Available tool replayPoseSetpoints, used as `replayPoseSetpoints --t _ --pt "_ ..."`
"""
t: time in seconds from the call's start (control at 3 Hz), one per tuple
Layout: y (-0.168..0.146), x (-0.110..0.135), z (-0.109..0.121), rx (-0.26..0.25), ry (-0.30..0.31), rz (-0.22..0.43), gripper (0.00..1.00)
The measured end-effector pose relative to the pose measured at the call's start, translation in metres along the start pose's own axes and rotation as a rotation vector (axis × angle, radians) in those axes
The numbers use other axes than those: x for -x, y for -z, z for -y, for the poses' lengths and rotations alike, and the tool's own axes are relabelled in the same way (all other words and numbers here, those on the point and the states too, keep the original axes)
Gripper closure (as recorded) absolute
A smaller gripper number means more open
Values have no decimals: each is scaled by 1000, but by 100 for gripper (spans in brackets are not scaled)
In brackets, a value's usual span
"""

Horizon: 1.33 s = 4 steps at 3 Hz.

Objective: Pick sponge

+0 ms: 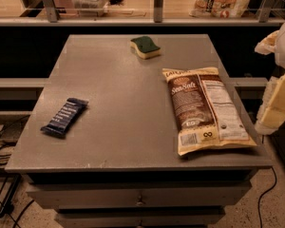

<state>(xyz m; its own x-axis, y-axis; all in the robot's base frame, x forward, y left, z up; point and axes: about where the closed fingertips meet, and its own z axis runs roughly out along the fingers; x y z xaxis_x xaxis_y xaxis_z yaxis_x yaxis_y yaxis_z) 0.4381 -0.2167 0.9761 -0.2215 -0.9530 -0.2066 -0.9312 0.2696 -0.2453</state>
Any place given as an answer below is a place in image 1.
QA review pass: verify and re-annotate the metal drawer knob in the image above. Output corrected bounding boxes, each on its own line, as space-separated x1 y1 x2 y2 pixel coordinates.
136 195 145 207

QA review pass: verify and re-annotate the brown sea salt chip bag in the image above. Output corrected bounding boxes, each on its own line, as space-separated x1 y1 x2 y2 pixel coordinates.
162 67 256 156

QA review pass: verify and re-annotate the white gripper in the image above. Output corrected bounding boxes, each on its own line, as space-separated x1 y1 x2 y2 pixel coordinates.
254 29 285 136

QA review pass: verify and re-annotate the clear plastic container on shelf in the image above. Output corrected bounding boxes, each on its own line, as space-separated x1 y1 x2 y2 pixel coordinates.
72 0 108 17

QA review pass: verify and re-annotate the black cable right floor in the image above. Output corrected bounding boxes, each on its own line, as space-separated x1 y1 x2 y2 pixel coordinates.
256 166 278 228

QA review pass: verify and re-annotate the black power adapter on floor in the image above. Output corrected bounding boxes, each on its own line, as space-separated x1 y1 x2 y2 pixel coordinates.
0 120 27 145

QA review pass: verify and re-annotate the printed snack bag on shelf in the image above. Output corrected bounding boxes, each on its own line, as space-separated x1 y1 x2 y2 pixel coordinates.
189 0 250 18

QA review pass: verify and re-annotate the dark blue snack bar wrapper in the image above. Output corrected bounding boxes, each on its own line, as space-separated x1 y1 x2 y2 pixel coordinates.
41 98 88 138

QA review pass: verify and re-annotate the metal shelf rail frame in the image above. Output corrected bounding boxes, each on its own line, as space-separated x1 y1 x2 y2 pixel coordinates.
0 0 285 27

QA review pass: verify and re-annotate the grey drawer cabinet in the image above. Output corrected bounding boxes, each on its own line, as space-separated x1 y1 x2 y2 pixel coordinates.
7 34 272 228

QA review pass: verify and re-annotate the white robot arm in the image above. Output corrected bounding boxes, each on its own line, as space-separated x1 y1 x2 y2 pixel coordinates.
255 22 285 135

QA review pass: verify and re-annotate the green and yellow sponge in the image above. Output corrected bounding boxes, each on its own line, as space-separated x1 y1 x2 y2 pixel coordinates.
130 36 161 60

